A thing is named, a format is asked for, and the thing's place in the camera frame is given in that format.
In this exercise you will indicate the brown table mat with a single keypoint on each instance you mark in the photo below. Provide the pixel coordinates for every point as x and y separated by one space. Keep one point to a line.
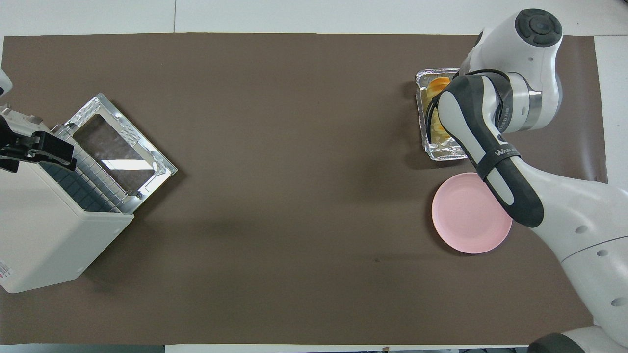
294 147

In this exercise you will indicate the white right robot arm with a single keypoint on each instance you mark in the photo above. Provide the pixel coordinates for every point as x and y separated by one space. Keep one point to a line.
564 215

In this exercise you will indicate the pink round plate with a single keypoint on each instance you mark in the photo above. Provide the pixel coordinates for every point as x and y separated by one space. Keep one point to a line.
466 220

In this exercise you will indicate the yellow sliced bread loaf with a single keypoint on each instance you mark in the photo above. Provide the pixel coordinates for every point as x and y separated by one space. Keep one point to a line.
438 84

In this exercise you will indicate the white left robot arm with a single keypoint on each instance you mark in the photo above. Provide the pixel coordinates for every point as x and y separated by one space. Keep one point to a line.
4 83

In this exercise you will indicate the aluminium foil tray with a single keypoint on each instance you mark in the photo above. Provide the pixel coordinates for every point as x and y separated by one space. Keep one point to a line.
444 152

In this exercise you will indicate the cream toaster oven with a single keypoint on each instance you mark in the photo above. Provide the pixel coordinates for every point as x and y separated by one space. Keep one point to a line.
44 235

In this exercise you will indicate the glass oven door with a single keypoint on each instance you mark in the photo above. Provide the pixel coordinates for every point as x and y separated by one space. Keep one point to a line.
117 152

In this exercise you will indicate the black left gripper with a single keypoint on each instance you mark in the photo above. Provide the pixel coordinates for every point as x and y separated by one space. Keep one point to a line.
6 130

